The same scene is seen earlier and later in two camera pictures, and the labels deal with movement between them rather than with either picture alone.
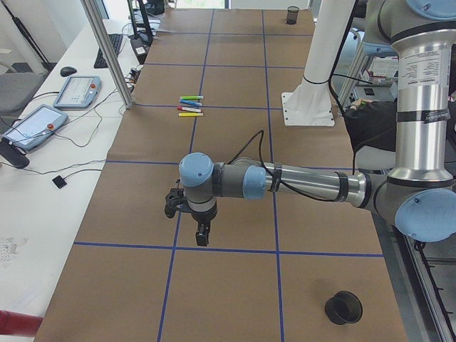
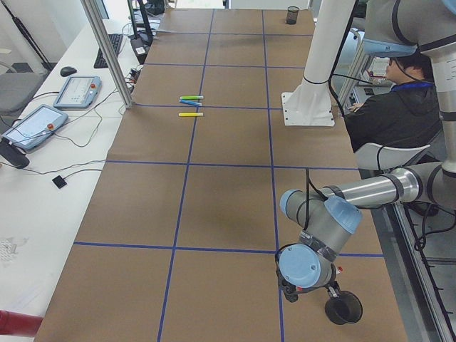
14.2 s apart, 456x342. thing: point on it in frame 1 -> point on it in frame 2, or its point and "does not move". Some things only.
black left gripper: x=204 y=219 -> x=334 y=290
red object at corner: x=16 y=323 does not move
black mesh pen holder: x=292 y=15 does not move
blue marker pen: x=194 y=103 does not move
